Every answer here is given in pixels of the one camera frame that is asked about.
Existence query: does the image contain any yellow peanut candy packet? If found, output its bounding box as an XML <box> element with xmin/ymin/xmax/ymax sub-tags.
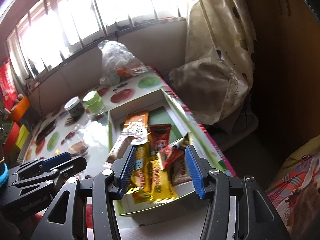
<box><xmin>150</xmin><ymin>160</ymin><xmax>178</xmax><ymax>204</ymax></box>

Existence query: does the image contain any yellow green box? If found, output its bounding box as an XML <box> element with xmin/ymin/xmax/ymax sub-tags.
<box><xmin>15</xmin><ymin>125</ymin><xmax>29</xmax><ymax>150</ymax></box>

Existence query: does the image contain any window with bars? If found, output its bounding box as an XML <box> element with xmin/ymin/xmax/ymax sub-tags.
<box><xmin>1</xmin><ymin>0</ymin><xmax>191</xmax><ymax>82</ymax></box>

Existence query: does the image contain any small pink white candy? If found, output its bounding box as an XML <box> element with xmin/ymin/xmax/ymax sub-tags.
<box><xmin>171</xmin><ymin>156</ymin><xmax>191</xmax><ymax>185</ymax></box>

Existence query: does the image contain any red snack packet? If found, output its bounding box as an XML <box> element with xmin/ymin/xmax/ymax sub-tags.
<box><xmin>149</xmin><ymin>124</ymin><xmax>171</xmax><ymax>153</ymax></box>

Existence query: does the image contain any long gold snack bar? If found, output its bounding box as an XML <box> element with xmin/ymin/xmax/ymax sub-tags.
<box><xmin>127</xmin><ymin>143</ymin><xmax>152</xmax><ymax>204</ymax></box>

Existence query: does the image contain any black phone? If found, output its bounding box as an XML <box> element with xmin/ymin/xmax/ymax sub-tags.
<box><xmin>36</xmin><ymin>119</ymin><xmax>56</xmax><ymax>145</ymax></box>

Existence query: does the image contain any colourful patterned blanket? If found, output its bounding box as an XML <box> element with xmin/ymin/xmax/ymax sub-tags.
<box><xmin>266</xmin><ymin>136</ymin><xmax>320</xmax><ymax>239</ymax></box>

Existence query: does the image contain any green white cardboard box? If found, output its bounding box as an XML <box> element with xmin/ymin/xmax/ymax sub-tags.
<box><xmin>108</xmin><ymin>89</ymin><xmax>227</xmax><ymax>216</ymax></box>

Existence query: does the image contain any green cream jar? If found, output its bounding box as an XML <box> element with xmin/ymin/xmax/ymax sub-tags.
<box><xmin>83</xmin><ymin>90</ymin><xmax>104</xmax><ymax>115</ymax></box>

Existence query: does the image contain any beige patterned curtain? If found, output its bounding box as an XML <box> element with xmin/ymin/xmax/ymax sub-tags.
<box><xmin>169</xmin><ymin>0</ymin><xmax>256</xmax><ymax>125</ymax></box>

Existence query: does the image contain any red hanging banner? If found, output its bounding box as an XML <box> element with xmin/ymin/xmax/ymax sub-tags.
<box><xmin>0</xmin><ymin>61</ymin><xmax>17</xmax><ymax>111</ymax></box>

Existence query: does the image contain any dark jar white lid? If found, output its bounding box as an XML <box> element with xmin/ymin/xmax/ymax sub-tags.
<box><xmin>64</xmin><ymin>96</ymin><xmax>85</xmax><ymax>121</ymax></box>

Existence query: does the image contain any red textured box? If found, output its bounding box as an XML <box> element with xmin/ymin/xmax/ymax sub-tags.
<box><xmin>3</xmin><ymin>121</ymin><xmax>20</xmax><ymax>155</ymax></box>

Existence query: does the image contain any orange storage box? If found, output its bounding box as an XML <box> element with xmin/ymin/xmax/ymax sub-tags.
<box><xmin>9</xmin><ymin>96</ymin><xmax>30</xmax><ymax>123</ymax></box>

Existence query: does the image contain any clear plastic bag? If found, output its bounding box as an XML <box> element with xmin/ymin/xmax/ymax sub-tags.
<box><xmin>98</xmin><ymin>40</ymin><xmax>149</xmax><ymax>86</ymax></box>

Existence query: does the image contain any striped grey box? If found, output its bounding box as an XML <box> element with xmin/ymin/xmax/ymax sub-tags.
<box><xmin>17</xmin><ymin>134</ymin><xmax>33</xmax><ymax>164</ymax></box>

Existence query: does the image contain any orange biscuit packet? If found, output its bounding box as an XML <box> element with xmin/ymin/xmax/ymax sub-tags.
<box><xmin>119</xmin><ymin>109</ymin><xmax>150</xmax><ymax>146</ymax></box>

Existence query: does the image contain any white brown nougat candy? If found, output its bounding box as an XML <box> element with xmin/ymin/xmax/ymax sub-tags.
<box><xmin>106</xmin><ymin>134</ymin><xmax>134</xmax><ymax>164</ymax></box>

